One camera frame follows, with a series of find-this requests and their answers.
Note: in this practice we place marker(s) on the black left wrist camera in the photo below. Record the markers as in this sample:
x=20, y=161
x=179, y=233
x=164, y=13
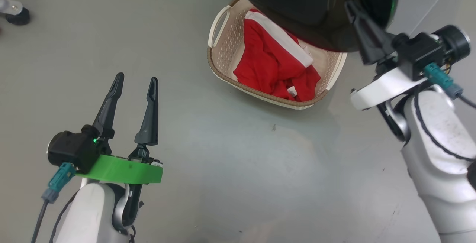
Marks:
x=70, y=150

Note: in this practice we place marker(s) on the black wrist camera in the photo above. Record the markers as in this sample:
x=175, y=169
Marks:
x=70, y=150
x=420, y=55

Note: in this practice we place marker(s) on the black glass washing machine door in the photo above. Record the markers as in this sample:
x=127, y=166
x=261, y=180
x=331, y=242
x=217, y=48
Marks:
x=316, y=12

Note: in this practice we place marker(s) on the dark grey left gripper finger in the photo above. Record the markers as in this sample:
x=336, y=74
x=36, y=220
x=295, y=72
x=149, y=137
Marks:
x=108, y=116
x=150, y=128

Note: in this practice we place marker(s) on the red garment with white band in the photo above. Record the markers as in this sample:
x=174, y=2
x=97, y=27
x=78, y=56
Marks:
x=267, y=64

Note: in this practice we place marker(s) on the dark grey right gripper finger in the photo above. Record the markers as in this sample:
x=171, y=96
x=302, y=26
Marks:
x=366, y=46
x=383, y=42

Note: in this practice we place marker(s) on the metal leg with black caster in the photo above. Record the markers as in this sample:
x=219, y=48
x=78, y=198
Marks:
x=16, y=16

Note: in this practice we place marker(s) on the cream perforated laundry basket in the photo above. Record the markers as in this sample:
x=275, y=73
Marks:
x=223, y=49

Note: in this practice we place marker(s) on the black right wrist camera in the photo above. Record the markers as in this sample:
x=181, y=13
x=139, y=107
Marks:
x=420, y=55

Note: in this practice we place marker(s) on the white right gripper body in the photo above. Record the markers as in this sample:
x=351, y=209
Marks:
x=375, y=90

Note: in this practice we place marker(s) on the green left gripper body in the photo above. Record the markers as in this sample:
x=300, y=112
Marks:
x=126, y=168

